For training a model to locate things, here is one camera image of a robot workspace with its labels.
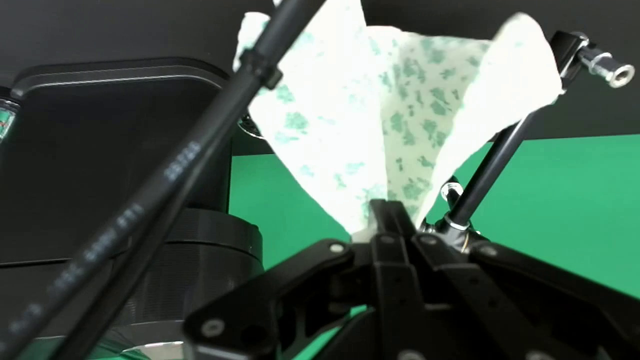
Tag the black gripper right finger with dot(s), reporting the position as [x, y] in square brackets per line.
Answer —
[520, 300]

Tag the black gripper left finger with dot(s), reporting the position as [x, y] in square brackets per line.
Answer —
[281, 293]

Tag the white towel with green print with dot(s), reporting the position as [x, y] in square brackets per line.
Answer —
[332, 133]

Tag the green sheet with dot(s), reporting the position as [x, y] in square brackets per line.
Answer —
[573, 201]

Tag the black box container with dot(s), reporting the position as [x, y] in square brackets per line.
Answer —
[81, 146]

